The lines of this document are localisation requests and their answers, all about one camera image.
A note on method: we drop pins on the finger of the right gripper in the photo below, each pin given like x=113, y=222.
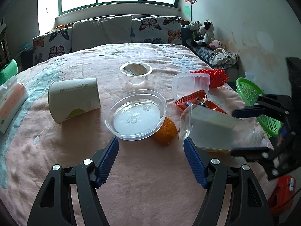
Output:
x=254, y=154
x=256, y=110

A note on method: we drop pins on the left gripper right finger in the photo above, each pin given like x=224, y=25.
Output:
x=248, y=204

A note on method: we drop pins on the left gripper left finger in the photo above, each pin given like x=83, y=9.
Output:
x=53, y=203

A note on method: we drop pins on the clear plastic cup with label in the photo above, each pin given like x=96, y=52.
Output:
x=214, y=131

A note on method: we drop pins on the red foam fruit net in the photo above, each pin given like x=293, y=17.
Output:
x=218, y=76

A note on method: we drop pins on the clear round plastic bowl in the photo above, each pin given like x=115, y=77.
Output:
x=137, y=115

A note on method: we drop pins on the red object on floor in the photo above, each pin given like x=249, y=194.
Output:
x=280, y=200

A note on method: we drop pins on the crumpled beige cloth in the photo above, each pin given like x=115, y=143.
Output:
x=222, y=56

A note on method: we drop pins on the red snack bag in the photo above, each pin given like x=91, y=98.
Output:
x=198, y=98

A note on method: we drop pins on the pink plush toy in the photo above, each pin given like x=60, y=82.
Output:
x=215, y=44

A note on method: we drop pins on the striped grey mat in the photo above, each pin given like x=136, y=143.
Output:
x=206, y=55

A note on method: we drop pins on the clear rectangular plastic container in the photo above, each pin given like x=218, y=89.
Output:
x=188, y=83

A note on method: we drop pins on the cow plush toy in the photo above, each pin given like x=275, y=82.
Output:
x=203, y=35

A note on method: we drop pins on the white paper cup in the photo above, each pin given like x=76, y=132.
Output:
x=70, y=98

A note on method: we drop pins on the grey plush toy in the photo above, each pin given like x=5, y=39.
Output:
x=193, y=26

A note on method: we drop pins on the pink tissue pack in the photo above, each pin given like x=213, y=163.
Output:
x=13, y=95

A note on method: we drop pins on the pink quilted blanket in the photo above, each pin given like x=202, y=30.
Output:
x=149, y=184

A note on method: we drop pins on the butterfly cushion right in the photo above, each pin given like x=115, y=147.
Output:
x=157, y=30

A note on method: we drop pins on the butterfly cushion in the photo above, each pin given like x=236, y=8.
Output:
x=52, y=44
x=157, y=30

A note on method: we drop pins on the small clear plastic cup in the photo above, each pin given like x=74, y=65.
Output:
x=136, y=73

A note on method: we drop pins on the dark wooden shelf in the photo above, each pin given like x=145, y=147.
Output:
x=4, y=52

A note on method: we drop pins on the butterfly cushion left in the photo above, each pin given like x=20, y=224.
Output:
x=52, y=44

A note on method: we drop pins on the white sofa cushion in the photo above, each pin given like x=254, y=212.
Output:
x=91, y=33

